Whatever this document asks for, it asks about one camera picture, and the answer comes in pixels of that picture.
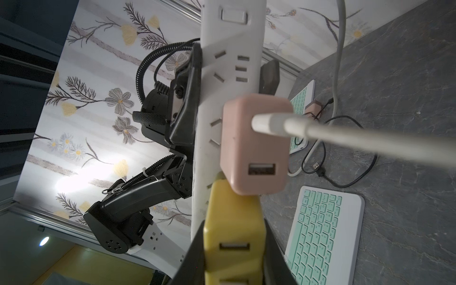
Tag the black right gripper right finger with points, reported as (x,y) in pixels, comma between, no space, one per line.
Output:
(275,269)

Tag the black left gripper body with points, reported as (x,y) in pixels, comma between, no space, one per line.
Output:
(158,110)

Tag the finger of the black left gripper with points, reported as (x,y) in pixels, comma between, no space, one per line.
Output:
(187,87)
(269,78)

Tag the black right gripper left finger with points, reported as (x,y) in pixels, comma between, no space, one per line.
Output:
(191,271)

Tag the yellow charger plug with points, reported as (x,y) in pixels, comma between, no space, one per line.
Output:
(234,237)

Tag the pink charger plug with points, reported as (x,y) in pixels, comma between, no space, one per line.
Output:
(314,109)
(253,163)

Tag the white power strip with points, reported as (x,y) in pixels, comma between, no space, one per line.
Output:
(232,37)

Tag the green wireless keyboard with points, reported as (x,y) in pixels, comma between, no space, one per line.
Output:
(324,238)
(300,102)

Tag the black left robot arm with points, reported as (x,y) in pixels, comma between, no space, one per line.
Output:
(122,221)

